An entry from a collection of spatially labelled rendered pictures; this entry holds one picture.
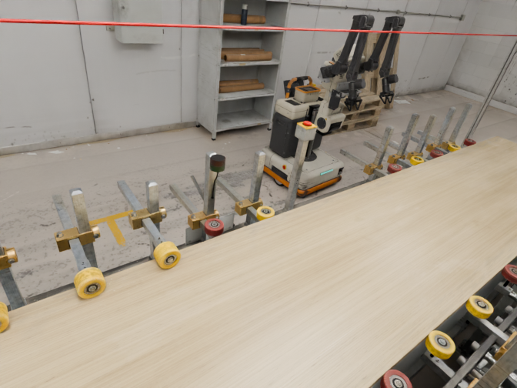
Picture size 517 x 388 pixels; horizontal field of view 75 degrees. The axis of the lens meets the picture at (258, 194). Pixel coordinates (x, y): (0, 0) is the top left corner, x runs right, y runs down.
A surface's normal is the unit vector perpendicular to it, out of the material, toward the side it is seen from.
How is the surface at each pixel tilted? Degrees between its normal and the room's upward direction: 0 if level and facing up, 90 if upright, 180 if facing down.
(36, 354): 0
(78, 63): 90
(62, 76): 90
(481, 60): 90
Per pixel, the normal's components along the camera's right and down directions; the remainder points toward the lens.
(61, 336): 0.13, -0.82
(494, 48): -0.80, 0.25
